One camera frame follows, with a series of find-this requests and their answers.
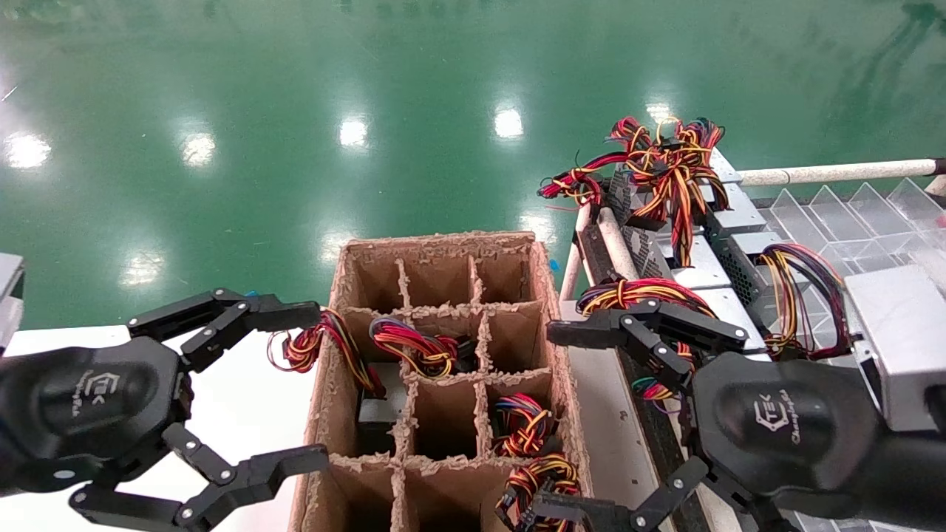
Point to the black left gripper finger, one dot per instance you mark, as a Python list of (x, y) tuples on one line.
[(251, 476), (236, 314)]

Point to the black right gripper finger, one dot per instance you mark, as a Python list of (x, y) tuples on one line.
[(584, 517), (665, 329)]

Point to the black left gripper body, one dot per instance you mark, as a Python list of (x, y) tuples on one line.
[(81, 406)]

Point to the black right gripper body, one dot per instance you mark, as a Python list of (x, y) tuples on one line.
[(783, 428)]

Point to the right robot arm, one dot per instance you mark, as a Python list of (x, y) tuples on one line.
[(920, 473)]

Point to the white rounded table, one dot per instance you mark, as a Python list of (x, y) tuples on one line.
[(244, 399)]

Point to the cream lower rack board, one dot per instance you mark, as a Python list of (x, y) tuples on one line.
[(606, 428)]

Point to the cream rack pipe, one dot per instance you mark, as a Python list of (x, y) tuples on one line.
[(617, 247), (835, 172)]

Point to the black rack side bar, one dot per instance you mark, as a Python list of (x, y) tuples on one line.
[(665, 443)]

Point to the grey metal block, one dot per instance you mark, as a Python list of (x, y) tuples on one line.
[(10, 310)]

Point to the cardboard box with dividers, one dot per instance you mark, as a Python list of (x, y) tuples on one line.
[(443, 281)]

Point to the clear acrylic divided tray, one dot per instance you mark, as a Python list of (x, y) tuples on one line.
[(850, 214)]

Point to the black pipe connector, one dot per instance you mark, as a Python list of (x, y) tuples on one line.
[(940, 166)]

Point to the cream rack post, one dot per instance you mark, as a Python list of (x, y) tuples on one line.
[(575, 255)]

